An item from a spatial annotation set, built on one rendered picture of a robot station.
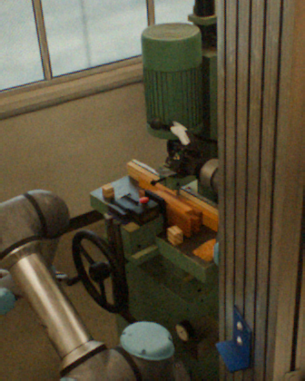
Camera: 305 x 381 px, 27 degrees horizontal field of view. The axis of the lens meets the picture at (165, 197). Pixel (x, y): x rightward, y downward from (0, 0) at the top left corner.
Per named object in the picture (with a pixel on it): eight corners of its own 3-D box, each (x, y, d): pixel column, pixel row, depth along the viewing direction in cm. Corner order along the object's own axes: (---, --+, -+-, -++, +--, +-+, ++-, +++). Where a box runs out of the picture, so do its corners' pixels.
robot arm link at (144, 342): (186, 376, 149) (184, 334, 142) (141, 407, 142) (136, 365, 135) (153, 348, 157) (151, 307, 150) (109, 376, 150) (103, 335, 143)
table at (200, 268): (67, 216, 224) (65, 202, 221) (135, 185, 240) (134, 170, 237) (182, 299, 184) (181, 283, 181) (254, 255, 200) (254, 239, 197)
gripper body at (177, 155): (171, 140, 170) (201, 155, 162) (191, 144, 176) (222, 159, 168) (161, 166, 172) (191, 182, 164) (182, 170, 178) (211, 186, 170)
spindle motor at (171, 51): (135, 129, 200) (127, 31, 184) (177, 112, 210) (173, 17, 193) (172, 147, 189) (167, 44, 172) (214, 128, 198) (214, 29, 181)
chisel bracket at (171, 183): (159, 188, 210) (157, 165, 205) (191, 172, 217) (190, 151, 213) (173, 196, 205) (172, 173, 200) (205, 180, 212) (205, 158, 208)
